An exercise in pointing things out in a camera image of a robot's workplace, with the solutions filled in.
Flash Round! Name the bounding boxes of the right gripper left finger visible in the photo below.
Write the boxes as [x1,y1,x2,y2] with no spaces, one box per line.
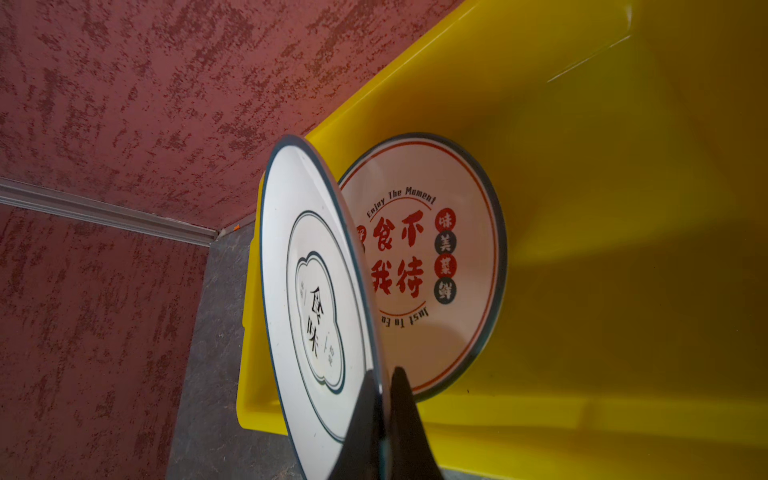
[329,371,383,480]

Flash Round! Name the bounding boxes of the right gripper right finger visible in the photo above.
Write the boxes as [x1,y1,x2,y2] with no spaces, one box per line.
[389,367,444,480]

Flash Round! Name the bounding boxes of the white plate red characters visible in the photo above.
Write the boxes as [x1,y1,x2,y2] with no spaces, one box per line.
[339,133,508,400]

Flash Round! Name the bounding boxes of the white plate flower outline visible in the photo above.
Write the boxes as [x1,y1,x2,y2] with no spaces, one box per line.
[258,135,387,479]

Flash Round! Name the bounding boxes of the yellow plastic bin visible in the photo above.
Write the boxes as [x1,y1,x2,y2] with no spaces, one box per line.
[235,0,768,480]

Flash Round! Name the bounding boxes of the left corner aluminium post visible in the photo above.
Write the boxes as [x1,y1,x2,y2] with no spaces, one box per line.
[1,178,219,247]

